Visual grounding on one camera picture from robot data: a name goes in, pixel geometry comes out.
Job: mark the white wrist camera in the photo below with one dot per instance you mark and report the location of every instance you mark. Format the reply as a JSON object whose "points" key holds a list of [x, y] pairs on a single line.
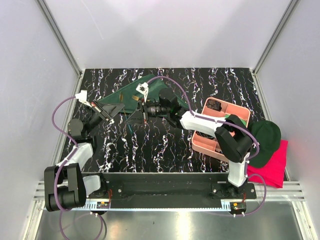
{"points": [[143, 88], [82, 97]]}

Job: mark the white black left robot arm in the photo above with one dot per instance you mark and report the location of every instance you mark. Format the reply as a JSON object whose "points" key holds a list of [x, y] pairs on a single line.
{"points": [[65, 187]]}

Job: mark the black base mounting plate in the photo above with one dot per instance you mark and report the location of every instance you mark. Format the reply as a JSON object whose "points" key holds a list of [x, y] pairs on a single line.
{"points": [[207, 192]]}

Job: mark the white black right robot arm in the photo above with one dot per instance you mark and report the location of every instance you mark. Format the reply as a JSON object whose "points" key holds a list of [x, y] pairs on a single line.
{"points": [[231, 134]]}

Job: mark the dark green cloth napkin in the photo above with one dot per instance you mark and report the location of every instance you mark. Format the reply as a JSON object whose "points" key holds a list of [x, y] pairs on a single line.
{"points": [[124, 94]]}

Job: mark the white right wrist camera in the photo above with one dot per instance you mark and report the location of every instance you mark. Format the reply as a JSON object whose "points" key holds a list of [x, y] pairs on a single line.
{"points": [[143, 88]]}

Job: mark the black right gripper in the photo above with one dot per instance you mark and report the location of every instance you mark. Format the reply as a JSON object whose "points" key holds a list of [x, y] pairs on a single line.
{"points": [[138, 117]]}

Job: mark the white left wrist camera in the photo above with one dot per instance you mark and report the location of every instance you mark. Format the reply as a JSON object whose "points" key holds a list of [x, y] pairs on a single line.
{"points": [[82, 97]]}

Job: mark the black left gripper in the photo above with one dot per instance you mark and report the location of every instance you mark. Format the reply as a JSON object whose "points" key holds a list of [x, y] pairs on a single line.
{"points": [[111, 109]]}

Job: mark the red folded cloth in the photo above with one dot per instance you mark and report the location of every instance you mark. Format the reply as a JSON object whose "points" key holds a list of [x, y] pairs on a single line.
{"points": [[273, 172]]}

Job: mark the dark paisley rolled tie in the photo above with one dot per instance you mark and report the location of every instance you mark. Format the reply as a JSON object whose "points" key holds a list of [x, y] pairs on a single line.
{"points": [[214, 105]]}

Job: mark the dark green baseball cap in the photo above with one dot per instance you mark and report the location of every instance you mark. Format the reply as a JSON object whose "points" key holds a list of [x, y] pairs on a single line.
{"points": [[268, 135]]}

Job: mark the bright green rolled cloth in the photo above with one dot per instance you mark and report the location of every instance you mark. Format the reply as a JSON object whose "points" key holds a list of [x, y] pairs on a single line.
{"points": [[234, 119]]}

